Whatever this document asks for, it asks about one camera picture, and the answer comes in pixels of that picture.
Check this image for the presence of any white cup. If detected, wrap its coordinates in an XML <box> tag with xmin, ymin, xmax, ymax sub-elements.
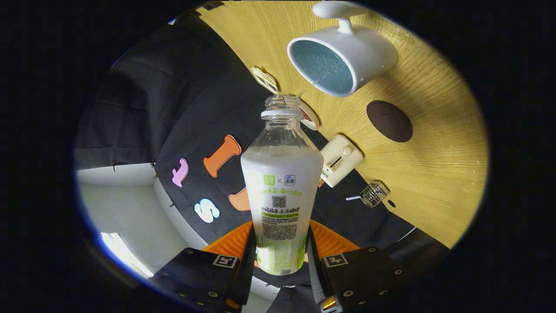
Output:
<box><xmin>287</xmin><ymin>1</ymin><xmax>399</xmax><ymax>97</ymax></box>

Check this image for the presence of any dark brown round coaster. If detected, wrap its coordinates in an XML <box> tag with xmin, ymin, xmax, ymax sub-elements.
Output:
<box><xmin>366</xmin><ymin>100</ymin><xmax>414</xmax><ymax>143</ymax></box>

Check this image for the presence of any white label juice bottle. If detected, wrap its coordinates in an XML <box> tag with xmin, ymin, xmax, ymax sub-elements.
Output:
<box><xmin>240</xmin><ymin>94</ymin><xmax>324</xmax><ymax>276</ymax></box>

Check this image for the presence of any white round plate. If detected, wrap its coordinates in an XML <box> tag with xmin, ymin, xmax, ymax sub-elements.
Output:
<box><xmin>299</xmin><ymin>99</ymin><xmax>321</xmax><ymax>131</ymax></box>

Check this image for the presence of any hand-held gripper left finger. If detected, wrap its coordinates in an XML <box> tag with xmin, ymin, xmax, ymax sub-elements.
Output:
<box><xmin>150</xmin><ymin>220</ymin><xmax>257</xmax><ymax>313</ymax></box>

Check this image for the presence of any metal wire utensil holder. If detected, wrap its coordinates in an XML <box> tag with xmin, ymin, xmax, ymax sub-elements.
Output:
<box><xmin>360</xmin><ymin>183</ymin><xmax>388</xmax><ymax>208</ymax></box>

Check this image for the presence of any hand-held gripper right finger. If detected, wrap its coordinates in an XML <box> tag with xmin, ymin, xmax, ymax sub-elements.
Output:
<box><xmin>306</xmin><ymin>220</ymin><xmax>413</xmax><ymax>313</ymax></box>

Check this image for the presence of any white divided condiment dish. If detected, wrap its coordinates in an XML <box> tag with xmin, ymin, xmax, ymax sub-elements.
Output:
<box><xmin>251</xmin><ymin>66</ymin><xmax>279</xmax><ymax>95</ymax></box>

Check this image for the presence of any wooden table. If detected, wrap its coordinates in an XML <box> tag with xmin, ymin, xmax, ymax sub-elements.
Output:
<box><xmin>195</xmin><ymin>0</ymin><xmax>489</xmax><ymax>249</ymax></box>

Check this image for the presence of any cream toaster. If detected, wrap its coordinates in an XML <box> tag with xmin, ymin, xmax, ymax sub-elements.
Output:
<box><xmin>319</xmin><ymin>134</ymin><xmax>364</xmax><ymax>188</ymax></box>

